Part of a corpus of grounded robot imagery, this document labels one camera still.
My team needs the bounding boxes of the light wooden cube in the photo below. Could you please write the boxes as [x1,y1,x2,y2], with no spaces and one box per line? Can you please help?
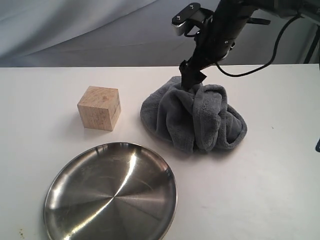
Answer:
[77,86,121,132]

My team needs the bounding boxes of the round stainless steel plate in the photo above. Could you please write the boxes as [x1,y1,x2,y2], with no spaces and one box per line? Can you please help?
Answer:
[43,142,178,240]

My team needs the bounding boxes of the black metal stand pole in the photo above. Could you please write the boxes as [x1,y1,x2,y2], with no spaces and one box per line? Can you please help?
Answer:
[303,25,320,64]

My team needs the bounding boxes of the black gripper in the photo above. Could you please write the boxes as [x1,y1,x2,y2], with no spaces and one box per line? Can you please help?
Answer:
[179,0,258,89]

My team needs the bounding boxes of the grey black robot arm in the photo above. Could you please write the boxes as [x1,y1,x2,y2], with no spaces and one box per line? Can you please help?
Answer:
[171,0,320,90]

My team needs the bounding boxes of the grey backdrop cloth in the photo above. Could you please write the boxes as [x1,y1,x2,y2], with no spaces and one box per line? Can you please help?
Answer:
[0,0,317,67]

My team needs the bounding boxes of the grey fleece cloth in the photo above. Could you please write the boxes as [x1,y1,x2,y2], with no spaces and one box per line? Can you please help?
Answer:
[140,76,248,154]

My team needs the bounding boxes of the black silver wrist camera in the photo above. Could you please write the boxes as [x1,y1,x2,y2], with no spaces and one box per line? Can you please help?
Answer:
[171,2,214,38]

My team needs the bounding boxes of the black camera cable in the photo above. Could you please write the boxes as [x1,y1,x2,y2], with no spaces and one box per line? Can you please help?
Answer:
[183,9,305,77]

